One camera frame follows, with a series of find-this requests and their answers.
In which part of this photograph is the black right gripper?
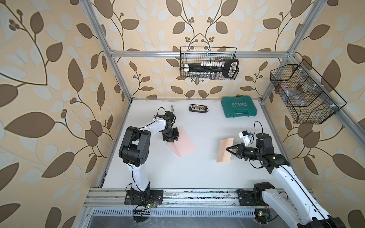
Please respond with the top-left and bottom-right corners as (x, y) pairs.
(227, 142), (262, 161)

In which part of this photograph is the pink envelope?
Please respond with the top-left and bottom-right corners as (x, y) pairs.
(167, 126), (196, 157)

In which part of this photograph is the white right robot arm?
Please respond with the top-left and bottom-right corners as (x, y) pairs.
(226, 133), (345, 228)

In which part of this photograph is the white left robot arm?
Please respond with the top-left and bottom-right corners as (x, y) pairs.
(118, 111), (179, 199)

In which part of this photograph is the black tray with gold connectors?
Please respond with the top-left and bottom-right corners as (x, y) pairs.
(189, 104), (209, 114)

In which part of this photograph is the green plastic tool case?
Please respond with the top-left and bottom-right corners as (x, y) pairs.
(221, 96), (258, 118)

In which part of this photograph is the small circuit board right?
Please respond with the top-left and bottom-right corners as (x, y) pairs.
(255, 209), (271, 224)

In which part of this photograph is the small circuit board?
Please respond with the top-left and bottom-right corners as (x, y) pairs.
(133, 203), (157, 223)
(255, 209), (271, 224)

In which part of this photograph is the plastic bag in basket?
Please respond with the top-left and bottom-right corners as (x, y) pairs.
(280, 83), (307, 106)

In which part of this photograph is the socket set in basket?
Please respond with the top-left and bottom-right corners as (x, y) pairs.
(182, 59), (239, 80)

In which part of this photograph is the small circuit board left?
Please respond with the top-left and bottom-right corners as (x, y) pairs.
(133, 203), (157, 223)

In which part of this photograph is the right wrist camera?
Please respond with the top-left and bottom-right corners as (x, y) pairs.
(239, 131), (253, 146)

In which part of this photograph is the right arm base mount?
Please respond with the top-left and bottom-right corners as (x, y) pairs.
(237, 182), (275, 206)

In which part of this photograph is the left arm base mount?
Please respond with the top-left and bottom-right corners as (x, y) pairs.
(124, 185), (163, 206)

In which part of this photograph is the black wire basket back wall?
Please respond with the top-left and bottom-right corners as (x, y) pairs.
(179, 46), (239, 80)

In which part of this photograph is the black wire basket wall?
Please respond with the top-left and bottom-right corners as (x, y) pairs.
(179, 46), (239, 80)
(270, 59), (347, 124)

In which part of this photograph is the black wire basket right wall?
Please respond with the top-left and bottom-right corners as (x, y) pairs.
(270, 59), (347, 124)

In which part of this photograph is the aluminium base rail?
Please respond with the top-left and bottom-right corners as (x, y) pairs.
(84, 188), (269, 208)

